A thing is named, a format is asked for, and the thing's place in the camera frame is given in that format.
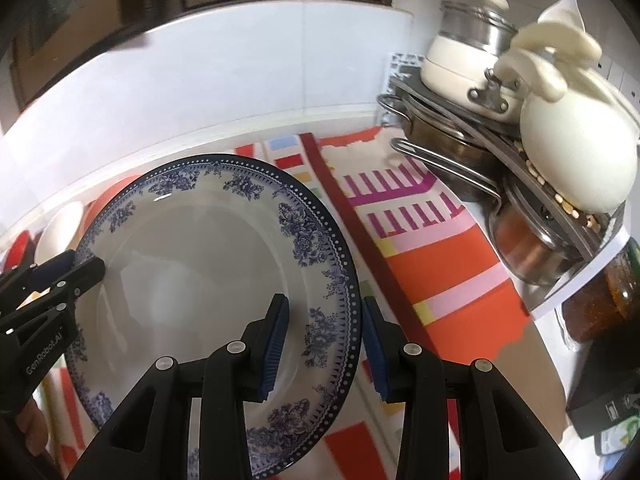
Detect blue floral plate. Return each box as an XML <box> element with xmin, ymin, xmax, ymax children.
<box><xmin>65</xmin><ymin>154</ymin><xmax>361</xmax><ymax>478</ymax></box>

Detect pink bowl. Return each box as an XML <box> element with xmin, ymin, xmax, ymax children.
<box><xmin>82</xmin><ymin>174</ymin><xmax>146</xmax><ymax>231</ymax></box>

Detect steel pot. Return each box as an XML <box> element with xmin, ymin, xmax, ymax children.
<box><xmin>487</xmin><ymin>177</ymin><xmax>601</xmax><ymax>287</ymax></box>

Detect orange patterned cloth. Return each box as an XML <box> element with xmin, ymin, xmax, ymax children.
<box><xmin>318</xmin><ymin>127</ymin><xmax>540</xmax><ymax>361</ymax></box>

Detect white bowl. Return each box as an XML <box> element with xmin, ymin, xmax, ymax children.
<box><xmin>34</xmin><ymin>201</ymin><xmax>86</xmax><ymax>266</ymax></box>

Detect white metal pot rack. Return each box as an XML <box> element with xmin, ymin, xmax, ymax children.
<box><xmin>382</xmin><ymin>51</ymin><xmax>631</xmax><ymax>321</ymax></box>

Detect glass jar dark contents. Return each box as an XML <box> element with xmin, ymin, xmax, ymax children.
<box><xmin>562</xmin><ymin>250</ymin><xmax>640</xmax><ymax>343</ymax></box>

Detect cream pot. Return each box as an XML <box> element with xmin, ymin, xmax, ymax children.
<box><xmin>420</xmin><ymin>34</ymin><xmax>526</xmax><ymax>123</ymax></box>

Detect steel pot lid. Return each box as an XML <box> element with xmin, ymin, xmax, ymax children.
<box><xmin>439</xmin><ymin>0</ymin><xmax>518</xmax><ymax>58</ymax></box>

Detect colourful striped cloth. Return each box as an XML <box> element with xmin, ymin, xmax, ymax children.
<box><xmin>30</xmin><ymin>132</ymin><xmax>463</xmax><ymax>480</ymax></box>

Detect person's left hand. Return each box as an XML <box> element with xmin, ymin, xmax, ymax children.
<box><xmin>12</xmin><ymin>400</ymin><xmax>51</xmax><ymax>466</ymax></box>

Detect green printed packet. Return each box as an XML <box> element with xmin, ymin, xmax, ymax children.
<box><xmin>595</xmin><ymin>417</ymin><xmax>636</xmax><ymax>456</ymax></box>

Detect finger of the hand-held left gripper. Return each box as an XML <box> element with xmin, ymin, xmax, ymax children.
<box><xmin>0</xmin><ymin>251</ymin><xmax>77</xmax><ymax>295</ymax></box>
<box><xmin>0</xmin><ymin>258</ymin><xmax>107</xmax><ymax>333</ymax></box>

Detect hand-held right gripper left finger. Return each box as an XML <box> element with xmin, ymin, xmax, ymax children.
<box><xmin>87</xmin><ymin>294</ymin><xmax>291</xmax><ymax>480</ymax></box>

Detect black appliance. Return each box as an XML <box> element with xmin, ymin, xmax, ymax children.
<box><xmin>565</xmin><ymin>340</ymin><xmax>640</xmax><ymax>441</ymax></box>

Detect red bowl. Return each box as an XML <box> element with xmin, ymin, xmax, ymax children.
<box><xmin>0</xmin><ymin>230</ymin><xmax>33</xmax><ymax>273</ymax></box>

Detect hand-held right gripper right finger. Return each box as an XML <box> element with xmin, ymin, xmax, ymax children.
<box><xmin>361</xmin><ymin>296</ymin><xmax>581</xmax><ymax>480</ymax></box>

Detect brass pan with handles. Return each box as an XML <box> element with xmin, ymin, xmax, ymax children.
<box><xmin>377</xmin><ymin>92</ymin><xmax>503</xmax><ymax>201</ymax></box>

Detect cream kettle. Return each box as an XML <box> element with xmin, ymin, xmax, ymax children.
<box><xmin>492</xmin><ymin>20</ymin><xmax>640</xmax><ymax>215</ymax></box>

